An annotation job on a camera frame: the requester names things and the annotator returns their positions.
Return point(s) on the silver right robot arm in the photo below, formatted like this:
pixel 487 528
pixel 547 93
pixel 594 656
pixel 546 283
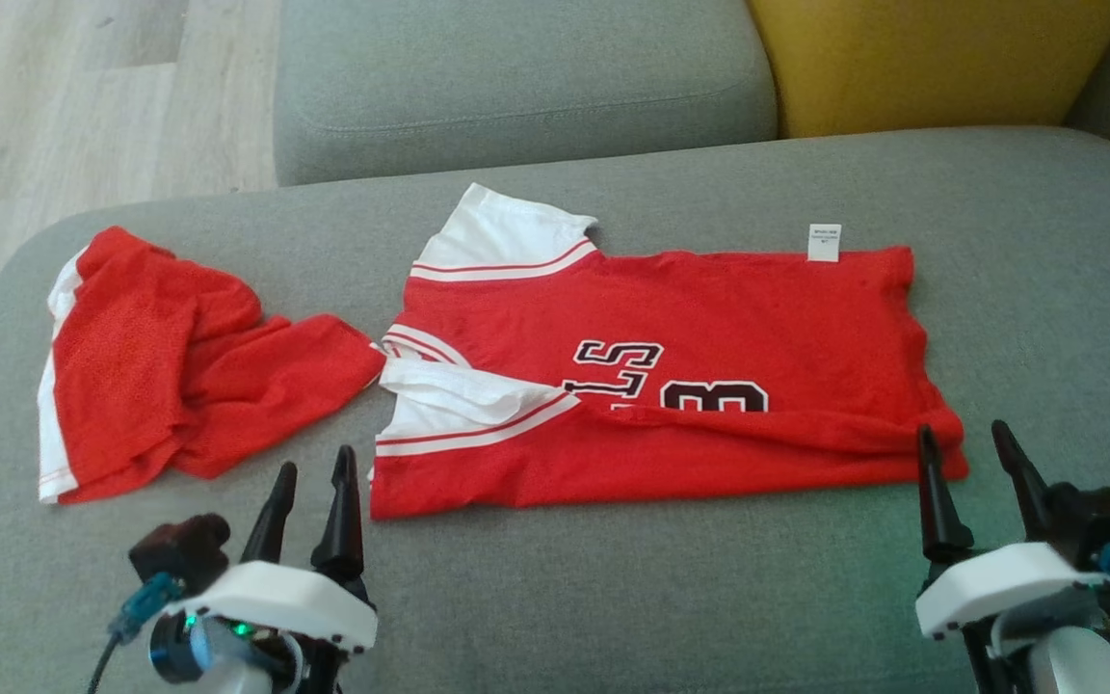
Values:
pixel 1066 651

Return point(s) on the red jersey shirt white sleeves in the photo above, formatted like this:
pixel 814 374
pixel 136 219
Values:
pixel 709 328

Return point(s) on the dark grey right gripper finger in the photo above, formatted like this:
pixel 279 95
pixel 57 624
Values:
pixel 940 520
pixel 1022 482

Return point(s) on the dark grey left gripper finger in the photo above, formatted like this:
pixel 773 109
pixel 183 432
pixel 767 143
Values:
pixel 271 516
pixel 341 530

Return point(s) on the large grey sofa chaise seat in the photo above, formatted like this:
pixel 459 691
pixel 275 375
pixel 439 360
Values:
pixel 613 598

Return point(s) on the red mesh shorts white trim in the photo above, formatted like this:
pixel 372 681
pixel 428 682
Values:
pixel 160 376

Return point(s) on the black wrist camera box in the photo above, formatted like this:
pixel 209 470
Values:
pixel 1099 525
pixel 179 549

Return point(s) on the large yellow sofa back cushion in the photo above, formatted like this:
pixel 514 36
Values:
pixel 931 67

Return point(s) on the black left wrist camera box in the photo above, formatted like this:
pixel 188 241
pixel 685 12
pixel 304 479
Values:
pixel 179 549

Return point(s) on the long grey sofa seat cushion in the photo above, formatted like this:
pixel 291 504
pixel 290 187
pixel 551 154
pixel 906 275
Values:
pixel 516 87

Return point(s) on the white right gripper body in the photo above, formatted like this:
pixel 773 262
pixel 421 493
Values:
pixel 998 588

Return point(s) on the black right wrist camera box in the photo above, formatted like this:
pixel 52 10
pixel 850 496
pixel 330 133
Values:
pixel 1099 525

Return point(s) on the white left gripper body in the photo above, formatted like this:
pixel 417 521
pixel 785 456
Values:
pixel 285 598

